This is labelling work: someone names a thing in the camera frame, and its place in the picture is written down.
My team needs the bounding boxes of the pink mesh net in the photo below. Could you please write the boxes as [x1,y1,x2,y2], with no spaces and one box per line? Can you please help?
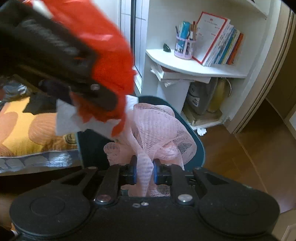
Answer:
[104,103,197,197]

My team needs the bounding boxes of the red plastic bag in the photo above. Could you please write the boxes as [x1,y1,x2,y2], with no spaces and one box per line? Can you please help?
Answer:
[26,1,135,137]

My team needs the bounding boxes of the dark teal trash bin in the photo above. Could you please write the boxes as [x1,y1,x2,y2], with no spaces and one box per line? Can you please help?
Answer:
[77,95,206,173]

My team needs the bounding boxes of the grey jug under shelf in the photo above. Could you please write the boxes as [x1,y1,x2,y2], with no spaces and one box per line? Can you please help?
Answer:
[186,77,218,115]

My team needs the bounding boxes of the stack of papers under shelf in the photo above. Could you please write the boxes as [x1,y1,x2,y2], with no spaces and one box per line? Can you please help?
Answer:
[151,64,211,87]

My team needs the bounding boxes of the bed with floral orange cover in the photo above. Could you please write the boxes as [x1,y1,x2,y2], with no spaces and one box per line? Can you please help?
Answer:
[0,78,82,176]

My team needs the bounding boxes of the sliding wardrobe doors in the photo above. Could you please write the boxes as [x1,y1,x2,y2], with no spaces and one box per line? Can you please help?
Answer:
[119,0,149,96]

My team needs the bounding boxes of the pink pen holder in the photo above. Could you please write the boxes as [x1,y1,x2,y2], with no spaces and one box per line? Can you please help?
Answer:
[174,36,196,60]

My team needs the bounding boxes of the white corner shelf unit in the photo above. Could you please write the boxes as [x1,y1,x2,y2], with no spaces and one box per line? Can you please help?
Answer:
[141,1,295,133]

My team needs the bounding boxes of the row of books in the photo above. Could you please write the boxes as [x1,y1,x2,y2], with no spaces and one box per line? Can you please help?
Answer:
[192,11,244,67]

